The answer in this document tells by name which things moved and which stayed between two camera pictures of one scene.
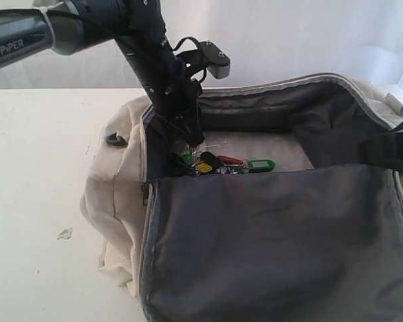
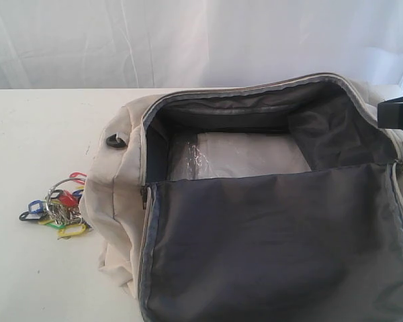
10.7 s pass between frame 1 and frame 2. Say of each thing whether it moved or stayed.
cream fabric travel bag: stayed
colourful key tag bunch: moved
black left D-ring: stayed
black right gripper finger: moved
